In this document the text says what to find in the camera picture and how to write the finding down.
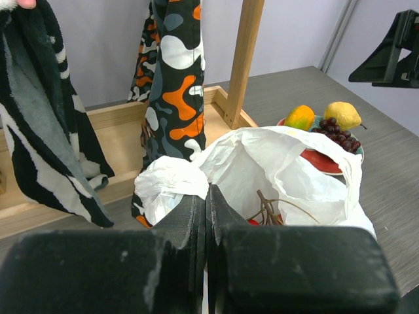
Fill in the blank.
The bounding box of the pink clothes hanger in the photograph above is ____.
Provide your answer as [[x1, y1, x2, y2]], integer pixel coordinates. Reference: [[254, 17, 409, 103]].
[[16, 0, 37, 9]]

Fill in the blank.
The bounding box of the purple grape bunch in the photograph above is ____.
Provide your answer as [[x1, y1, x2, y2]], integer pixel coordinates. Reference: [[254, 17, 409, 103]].
[[309, 117, 361, 154]]

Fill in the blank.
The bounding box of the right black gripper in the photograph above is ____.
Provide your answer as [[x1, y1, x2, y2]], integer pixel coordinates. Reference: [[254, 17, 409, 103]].
[[348, 9, 418, 88]]

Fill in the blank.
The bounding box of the red cherry bunch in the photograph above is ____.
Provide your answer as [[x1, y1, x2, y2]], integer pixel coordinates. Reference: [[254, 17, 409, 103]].
[[246, 190, 319, 226]]

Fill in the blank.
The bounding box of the orange camouflage cloth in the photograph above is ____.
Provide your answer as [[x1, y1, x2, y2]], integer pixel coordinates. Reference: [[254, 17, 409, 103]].
[[126, 0, 208, 228]]

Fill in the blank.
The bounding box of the zebra print cloth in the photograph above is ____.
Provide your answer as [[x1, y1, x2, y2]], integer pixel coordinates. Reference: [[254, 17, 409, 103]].
[[1, 1, 114, 228]]

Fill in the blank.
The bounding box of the white plastic bag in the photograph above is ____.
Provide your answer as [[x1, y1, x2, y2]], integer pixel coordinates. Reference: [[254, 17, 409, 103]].
[[132, 126, 374, 233]]

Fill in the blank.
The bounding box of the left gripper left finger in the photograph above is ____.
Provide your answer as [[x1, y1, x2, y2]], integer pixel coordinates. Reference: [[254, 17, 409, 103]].
[[1, 196, 206, 313]]

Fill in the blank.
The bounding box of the wooden clothes rack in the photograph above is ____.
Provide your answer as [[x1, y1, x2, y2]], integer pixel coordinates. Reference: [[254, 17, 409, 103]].
[[1, 1, 264, 238]]

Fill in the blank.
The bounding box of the yellow pear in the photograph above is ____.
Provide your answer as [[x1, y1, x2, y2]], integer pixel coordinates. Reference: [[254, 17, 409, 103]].
[[323, 101, 367, 131]]

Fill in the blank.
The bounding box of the orange green mango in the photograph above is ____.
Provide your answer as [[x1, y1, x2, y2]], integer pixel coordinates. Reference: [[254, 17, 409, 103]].
[[283, 105, 316, 131]]

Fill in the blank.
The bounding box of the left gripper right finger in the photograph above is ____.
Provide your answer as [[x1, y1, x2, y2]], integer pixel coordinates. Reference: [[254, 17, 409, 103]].
[[206, 185, 400, 313]]

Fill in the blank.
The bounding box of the red teal plate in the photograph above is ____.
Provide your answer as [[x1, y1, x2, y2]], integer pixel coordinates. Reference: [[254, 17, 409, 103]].
[[277, 115, 365, 176]]

